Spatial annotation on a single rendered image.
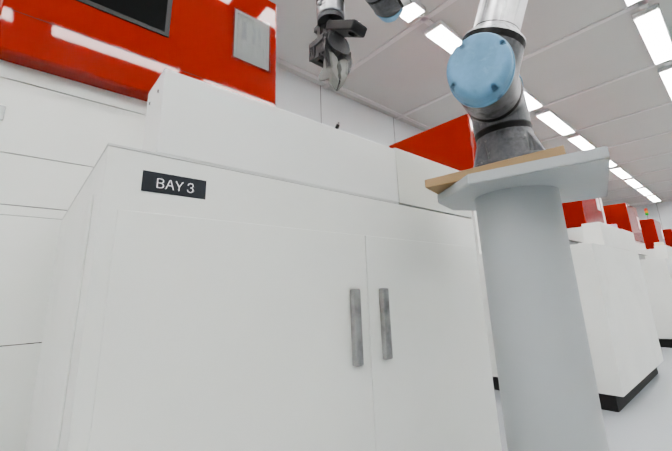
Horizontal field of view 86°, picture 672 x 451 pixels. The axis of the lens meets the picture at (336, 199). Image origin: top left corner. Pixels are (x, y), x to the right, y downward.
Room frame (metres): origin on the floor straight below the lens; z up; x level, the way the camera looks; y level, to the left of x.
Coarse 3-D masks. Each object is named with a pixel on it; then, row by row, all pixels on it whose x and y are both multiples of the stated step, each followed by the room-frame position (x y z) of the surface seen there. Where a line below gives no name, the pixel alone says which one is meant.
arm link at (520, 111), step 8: (520, 80) 0.69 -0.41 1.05; (520, 96) 0.65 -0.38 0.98; (520, 104) 0.67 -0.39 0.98; (512, 112) 0.67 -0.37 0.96; (520, 112) 0.68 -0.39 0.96; (528, 112) 0.69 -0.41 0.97; (472, 120) 0.74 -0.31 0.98; (480, 120) 0.70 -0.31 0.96; (488, 120) 0.68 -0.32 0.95; (496, 120) 0.68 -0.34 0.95; (504, 120) 0.68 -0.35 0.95; (528, 120) 0.69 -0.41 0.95; (480, 128) 0.72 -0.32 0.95
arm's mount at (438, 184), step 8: (536, 152) 0.60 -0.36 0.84; (544, 152) 0.59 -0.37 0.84; (552, 152) 0.58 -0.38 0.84; (560, 152) 0.58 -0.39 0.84; (504, 160) 0.63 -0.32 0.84; (512, 160) 0.62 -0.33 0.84; (520, 160) 0.61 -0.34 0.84; (528, 160) 0.61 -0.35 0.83; (472, 168) 0.66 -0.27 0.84; (480, 168) 0.65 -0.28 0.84; (488, 168) 0.65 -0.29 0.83; (440, 176) 0.70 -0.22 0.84; (448, 176) 0.69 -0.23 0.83; (456, 176) 0.68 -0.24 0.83; (464, 176) 0.67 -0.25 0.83; (432, 184) 0.71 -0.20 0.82; (440, 184) 0.70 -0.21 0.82; (448, 184) 0.70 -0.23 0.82; (440, 192) 0.76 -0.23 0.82
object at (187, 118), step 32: (160, 96) 0.49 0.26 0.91; (192, 96) 0.51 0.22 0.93; (224, 96) 0.55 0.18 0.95; (160, 128) 0.48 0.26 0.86; (192, 128) 0.51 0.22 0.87; (224, 128) 0.55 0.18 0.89; (256, 128) 0.59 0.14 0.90; (288, 128) 0.63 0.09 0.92; (320, 128) 0.69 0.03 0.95; (224, 160) 0.55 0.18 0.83; (256, 160) 0.59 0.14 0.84; (288, 160) 0.63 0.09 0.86; (320, 160) 0.69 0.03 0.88; (352, 160) 0.75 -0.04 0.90; (384, 160) 0.82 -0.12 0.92; (352, 192) 0.74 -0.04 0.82; (384, 192) 0.81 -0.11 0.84
